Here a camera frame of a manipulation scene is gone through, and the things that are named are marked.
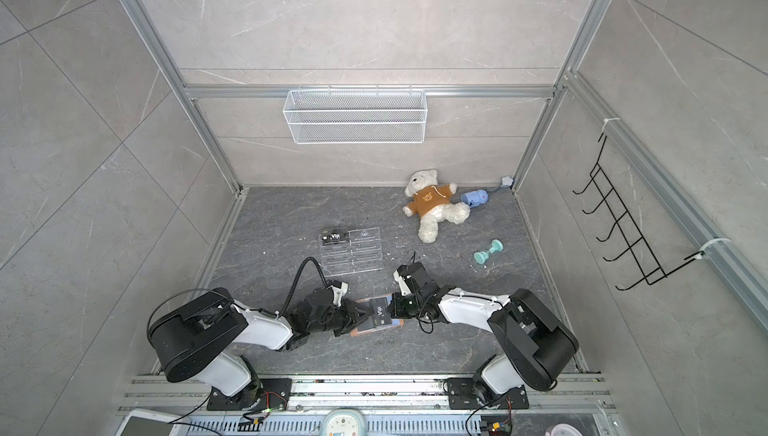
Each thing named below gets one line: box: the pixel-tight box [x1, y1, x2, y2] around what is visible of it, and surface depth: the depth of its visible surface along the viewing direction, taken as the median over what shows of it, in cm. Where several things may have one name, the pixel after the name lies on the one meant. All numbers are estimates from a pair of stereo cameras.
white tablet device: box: [115, 409, 186, 436], surface depth 67 cm
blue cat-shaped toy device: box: [461, 189, 489, 208], surface depth 113 cm
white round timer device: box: [320, 408, 367, 436], surface depth 69 cm
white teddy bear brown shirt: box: [402, 169, 471, 244], surface depth 107 cm
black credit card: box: [321, 228, 348, 246], surface depth 96 cm
